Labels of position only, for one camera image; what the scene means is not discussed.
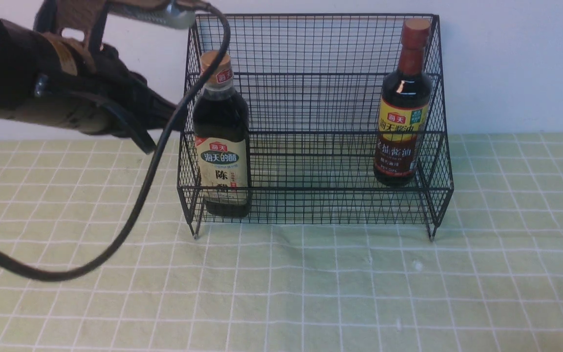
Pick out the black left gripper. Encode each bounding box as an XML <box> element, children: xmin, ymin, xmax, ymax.
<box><xmin>0</xmin><ymin>0</ymin><xmax>176</xmax><ymax>154</ymax></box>

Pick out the vinegar bottle with gold cap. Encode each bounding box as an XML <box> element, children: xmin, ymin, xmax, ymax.
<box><xmin>193</xmin><ymin>54</ymin><xmax>252</xmax><ymax>218</ymax></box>

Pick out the dark soy sauce bottle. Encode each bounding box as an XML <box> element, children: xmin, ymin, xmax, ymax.
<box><xmin>373</xmin><ymin>18</ymin><xmax>432</xmax><ymax>188</ymax></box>

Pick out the green checkered tablecloth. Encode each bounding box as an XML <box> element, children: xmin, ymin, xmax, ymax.
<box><xmin>0</xmin><ymin>133</ymin><xmax>563</xmax><ymax>352</ymax></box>

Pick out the black wire mesh shelf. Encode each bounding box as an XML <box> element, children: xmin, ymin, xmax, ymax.
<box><xmin>177</xmin><ymin>13</ymin><xmax>454</xmax><ymax>239</ymax></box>

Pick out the black cable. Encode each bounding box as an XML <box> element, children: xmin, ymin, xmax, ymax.
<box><xmin>0</xmin><ymin>2</ymin><xmax>231</xmax><ymax>282</ymax></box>

